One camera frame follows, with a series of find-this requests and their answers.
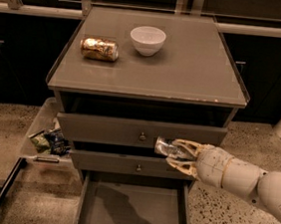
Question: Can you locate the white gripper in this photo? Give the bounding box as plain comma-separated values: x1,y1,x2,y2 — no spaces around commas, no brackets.
165,139,234,187

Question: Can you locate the silver blue redbull can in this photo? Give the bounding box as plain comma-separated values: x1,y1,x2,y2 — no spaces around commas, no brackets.
154,137,190,159

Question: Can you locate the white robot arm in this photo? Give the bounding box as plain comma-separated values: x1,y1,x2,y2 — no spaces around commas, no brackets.
166,139,281,223

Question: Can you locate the grey bottom drawer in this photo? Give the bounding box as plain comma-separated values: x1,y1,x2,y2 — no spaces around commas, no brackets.
75,171,190,224

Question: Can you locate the grey drawer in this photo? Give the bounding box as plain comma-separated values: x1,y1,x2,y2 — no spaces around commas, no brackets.
70,150,194,180
57,112,228,148
75,171,190,224

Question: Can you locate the grey drawer cabinet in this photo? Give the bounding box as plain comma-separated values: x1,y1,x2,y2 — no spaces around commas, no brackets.
35,0,259,198

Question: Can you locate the grey middle drawer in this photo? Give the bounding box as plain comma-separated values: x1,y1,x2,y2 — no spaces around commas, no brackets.
70,150,194,180

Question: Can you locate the grey top drawer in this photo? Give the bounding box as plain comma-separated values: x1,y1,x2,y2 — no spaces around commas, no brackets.
57,112,228,148

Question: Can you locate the gold soda can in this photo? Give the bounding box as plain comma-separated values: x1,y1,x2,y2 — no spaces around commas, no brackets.
80,37,119,62

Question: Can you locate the white ceramic bowl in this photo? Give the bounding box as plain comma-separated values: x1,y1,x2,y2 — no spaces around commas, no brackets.
130,26,166,57

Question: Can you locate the dark blue snack bag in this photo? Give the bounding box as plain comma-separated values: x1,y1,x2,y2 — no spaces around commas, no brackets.
44,128,70,156

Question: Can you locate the clear plastic storage bin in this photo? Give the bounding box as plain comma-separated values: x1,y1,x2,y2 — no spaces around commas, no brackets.
20,98,73,169

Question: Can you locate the green snack bag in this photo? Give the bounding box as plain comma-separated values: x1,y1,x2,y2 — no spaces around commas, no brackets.
29,131,51,153

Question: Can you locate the metal window railing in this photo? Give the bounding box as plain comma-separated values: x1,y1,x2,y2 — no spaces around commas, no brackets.
0,0,281,43

